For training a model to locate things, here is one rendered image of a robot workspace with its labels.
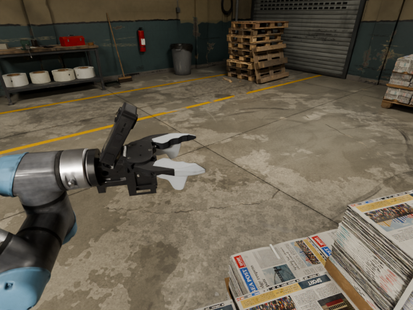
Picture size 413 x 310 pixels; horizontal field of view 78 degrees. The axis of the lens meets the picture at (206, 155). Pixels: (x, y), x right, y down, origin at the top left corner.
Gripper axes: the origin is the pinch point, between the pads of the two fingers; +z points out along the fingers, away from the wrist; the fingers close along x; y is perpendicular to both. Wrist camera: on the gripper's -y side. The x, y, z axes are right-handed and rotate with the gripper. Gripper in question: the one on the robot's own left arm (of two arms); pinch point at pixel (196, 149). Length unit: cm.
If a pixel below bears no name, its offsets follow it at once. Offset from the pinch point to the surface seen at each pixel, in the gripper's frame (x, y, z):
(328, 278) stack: 11, 40, 35
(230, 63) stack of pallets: -604, 173, 184
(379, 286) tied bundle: 20, 27, 37
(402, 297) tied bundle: 24.6, 22.6, 37.2
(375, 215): 10.0, 15.6, 39.6
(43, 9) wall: -579, 49, -210
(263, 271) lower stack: -6, 65, 27
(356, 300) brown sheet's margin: 19, 36, 37
